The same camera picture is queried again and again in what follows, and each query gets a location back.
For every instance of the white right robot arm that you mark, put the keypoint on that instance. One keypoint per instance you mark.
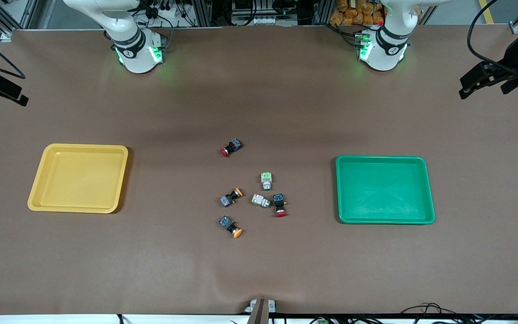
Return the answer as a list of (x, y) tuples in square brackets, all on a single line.
[(135, 56)]

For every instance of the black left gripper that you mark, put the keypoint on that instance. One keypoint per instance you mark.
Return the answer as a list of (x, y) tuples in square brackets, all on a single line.
[(512, 60)]

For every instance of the yellow plastic tray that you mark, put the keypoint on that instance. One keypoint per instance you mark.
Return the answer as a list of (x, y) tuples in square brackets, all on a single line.
[(78, 178)]

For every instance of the red mushroom push button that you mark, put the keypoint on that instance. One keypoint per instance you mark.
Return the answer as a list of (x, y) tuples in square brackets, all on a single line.
[(231, 147), (279, 203)]

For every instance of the yellow mushroom push button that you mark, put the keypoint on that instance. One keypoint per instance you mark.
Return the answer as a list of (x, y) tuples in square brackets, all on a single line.
[(230, 197), (228, 224)]

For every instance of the white power strip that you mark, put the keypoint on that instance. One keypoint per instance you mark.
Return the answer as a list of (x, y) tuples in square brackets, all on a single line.
[(165, 15)]

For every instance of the brown table mat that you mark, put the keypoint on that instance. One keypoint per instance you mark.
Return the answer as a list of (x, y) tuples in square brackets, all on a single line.
[(259, 261)]

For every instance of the pile of orange objects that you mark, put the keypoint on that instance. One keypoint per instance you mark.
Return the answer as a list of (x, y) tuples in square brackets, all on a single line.
[(357, 12)]

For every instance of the green plastic tray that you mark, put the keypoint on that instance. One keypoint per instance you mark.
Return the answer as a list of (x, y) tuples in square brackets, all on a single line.
[(384, 190)]

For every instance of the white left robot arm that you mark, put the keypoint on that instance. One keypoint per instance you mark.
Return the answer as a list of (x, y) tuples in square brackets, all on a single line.
[(382, 56)]

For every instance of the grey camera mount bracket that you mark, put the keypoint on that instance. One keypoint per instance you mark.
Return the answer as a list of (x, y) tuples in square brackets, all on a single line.
[(262, 309)]

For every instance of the green white push button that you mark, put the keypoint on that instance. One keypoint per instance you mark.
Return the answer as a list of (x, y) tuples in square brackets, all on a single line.
[(260, 200), (266, 180)]

